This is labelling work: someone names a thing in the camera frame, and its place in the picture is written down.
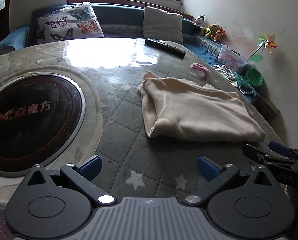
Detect colourful pinwheel toy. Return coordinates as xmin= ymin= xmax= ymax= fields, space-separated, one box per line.
xmin=247 ymin=34 xmax=278 ymax=62

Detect clear plastic storage box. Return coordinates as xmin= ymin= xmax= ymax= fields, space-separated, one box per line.
xmin=218 ymin=44 xmax=247 ymax=72

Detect pink hair accessory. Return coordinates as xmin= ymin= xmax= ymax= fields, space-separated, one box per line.
xmin=191 ymin=63 xmax=210 ymax=76

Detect beige knit sweater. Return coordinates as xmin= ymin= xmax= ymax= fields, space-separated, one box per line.
xmin=140 ymin=71 xmax=265 ymax=142

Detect round black induction cooker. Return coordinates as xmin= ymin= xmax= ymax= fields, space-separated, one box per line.
xmin=0 ymin=73 xmax=86 ymax=177

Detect black remote control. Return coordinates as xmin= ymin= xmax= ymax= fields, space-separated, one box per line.
xmin=145 ymin=38 xmax=186 ymax=59

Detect quilted grey table cover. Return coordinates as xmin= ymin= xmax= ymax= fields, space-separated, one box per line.
xmin=0 ymin=37 xmax=290 ymax=240

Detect grey square cushion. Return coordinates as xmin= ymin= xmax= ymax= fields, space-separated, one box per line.
xmin=142 ymin=6 xmax=183 ymax=44

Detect butterfly print pillow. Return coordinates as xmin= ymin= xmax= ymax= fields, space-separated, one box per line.
xmin=37 ymin=2 xmax=104 ymax=44

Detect black white plush toy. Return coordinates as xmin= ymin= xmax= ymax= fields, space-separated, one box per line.
xmin=194 ymin=15 xmax=206 ymax=35

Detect orange plush toys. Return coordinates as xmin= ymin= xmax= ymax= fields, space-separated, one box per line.
xmin=204 ymin=23 xmax=225 ymax=43

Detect green plastic basin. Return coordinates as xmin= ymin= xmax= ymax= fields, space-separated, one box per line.
xmin=245 ymin=68 xmax=263 ymax=87

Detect blue corner sofa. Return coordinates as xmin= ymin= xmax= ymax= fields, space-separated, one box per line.
xmin=0 ymin=3 xmax=224 ymax=76

